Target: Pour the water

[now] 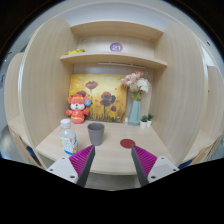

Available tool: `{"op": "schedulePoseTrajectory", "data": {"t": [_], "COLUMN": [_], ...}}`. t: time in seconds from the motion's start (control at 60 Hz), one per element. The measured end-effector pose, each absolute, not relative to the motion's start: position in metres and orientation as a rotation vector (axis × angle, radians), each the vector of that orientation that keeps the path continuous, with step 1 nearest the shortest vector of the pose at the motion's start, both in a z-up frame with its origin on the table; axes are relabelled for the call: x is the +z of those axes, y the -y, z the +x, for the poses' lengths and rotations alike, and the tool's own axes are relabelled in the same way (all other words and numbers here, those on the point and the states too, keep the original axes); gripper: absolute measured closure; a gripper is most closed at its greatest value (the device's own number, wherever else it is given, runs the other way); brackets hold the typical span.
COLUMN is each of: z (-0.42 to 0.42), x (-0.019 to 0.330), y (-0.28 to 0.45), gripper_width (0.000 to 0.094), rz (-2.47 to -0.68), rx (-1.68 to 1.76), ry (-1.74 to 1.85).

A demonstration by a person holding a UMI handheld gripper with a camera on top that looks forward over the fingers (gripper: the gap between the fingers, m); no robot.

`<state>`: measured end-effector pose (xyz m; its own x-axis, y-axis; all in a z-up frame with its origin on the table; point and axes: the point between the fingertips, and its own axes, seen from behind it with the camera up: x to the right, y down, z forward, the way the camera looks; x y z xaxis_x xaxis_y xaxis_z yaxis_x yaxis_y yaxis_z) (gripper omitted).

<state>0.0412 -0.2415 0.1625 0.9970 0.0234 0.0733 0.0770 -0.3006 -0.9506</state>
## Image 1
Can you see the red plush toy figure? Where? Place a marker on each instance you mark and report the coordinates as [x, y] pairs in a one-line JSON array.
[[78, 108]]

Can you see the yellow poppy flower painting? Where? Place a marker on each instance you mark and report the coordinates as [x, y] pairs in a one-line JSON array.
[[107, 95]]

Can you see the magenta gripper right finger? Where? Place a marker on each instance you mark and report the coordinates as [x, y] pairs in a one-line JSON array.
[[149, 167]]

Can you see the small potted plant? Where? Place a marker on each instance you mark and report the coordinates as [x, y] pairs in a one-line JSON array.
[[149, 119], [143, 121]]

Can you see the teal ceramic vase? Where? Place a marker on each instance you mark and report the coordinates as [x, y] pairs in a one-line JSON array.
[[134, 115]]

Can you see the grey plastic cup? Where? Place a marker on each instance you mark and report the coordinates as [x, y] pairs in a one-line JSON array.
[[96, 133]]

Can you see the yellow object on shelf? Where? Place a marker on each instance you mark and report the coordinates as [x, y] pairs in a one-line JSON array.
[[75, 51]]

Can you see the wooden desk hutch shelf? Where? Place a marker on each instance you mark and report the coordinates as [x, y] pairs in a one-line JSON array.
[[174, 55]]

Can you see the small potted plant left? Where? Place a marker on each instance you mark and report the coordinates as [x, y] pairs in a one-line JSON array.
[[143, 121]]

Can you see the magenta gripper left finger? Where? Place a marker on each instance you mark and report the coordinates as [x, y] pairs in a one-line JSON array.
[[74, 168]]

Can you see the clear plastic water bottle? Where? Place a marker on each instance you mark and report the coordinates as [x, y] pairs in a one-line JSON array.
[[68, 137]]

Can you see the red round coaster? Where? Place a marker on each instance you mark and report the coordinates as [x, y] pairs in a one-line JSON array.
[[127, 143]]

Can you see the small potted plant right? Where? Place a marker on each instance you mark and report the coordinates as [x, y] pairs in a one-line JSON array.
[[149, 119]]

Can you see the pink white flower bouquet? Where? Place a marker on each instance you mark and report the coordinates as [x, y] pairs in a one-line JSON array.
[[137, 84]]

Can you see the purple round number sticker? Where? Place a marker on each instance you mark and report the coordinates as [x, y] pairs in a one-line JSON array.
[[116, 47]]

